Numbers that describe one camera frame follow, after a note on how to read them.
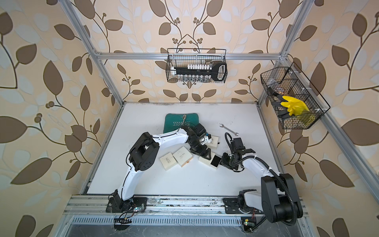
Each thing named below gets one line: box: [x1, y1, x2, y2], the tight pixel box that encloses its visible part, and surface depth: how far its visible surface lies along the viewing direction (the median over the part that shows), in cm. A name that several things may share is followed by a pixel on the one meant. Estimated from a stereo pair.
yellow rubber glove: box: [280, 95, 310, 117], surface depth 68 cm
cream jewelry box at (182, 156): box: [172, 146, 193, 168], surface depth 91 cm
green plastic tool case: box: [163, 113, 200, 134], surface depth 106 cm
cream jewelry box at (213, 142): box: [205, 135, 220, 150], surface depth 96 cm
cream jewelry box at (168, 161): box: [159, 152, 178, 171], surface depth 88 cm
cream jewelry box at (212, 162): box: [198, 152, 222, 170], surface depth 88 cm
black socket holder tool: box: [170, 61, 228, 82], surface depth 86 cm
